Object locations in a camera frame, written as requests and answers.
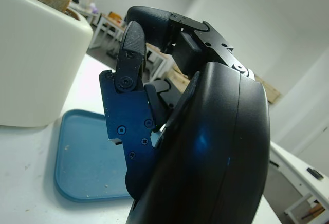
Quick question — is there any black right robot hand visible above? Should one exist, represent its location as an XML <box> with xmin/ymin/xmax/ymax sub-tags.
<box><xmin>99</xmin><ymin>5</ymin><xmax>272</xmax><ymax>224</ymax></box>

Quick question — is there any blue plastic tray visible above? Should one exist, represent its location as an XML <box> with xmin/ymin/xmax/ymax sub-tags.
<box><xmin>53</xmin><ymin>108</ymin><xmax>135</xmax><ymax>204</ymax></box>

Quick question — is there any cream white toaster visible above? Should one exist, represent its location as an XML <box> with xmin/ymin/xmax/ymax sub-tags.
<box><xmin>0</xmin><ymin>0</ymin><xmax>94</xmax><ymax>128</ymax></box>

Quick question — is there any white side table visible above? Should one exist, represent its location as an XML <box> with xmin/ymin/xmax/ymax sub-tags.
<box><xmin>266</xmin><ymin>141</ymin><xmax>329</xmax><ymax>224</ymax></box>

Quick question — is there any small black desk object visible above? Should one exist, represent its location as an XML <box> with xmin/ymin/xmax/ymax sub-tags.
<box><xmin>306</xmin><ymin>167</ymin><xmax>325</xmax><ymax>181</ymax></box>

